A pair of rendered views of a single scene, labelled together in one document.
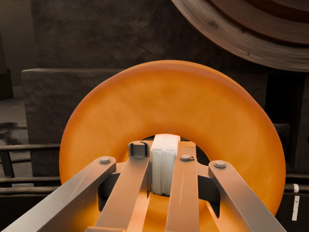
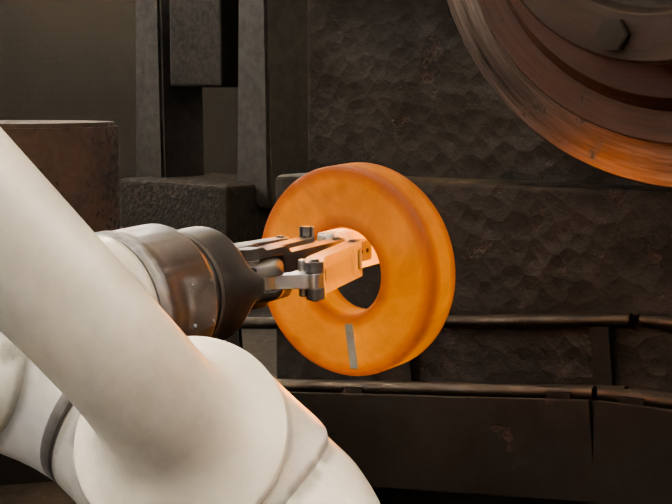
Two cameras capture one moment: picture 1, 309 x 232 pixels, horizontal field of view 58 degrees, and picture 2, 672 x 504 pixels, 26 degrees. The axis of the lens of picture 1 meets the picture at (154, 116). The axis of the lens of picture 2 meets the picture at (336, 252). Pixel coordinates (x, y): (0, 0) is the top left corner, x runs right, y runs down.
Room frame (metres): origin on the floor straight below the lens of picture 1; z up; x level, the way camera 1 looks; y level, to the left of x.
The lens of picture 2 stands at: (-0.76, -0.48, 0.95)
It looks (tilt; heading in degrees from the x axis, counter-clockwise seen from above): 6 degrees down; 27
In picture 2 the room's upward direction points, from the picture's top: straight up
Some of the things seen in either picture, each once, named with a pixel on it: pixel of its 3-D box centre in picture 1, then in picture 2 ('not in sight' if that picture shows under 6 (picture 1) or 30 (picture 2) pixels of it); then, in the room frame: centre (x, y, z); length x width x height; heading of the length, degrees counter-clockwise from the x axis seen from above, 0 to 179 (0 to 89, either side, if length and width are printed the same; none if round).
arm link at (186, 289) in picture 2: not in sight; (138, 301); (-0.04, 0.02, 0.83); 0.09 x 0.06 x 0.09; 83
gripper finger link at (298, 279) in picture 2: not in sight; (278, 280); (0.04, -0.03, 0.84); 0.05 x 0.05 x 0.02; 81
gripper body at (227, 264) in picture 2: not in sight; (216, 281); (0.03, 0.01, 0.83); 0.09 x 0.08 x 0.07; 173
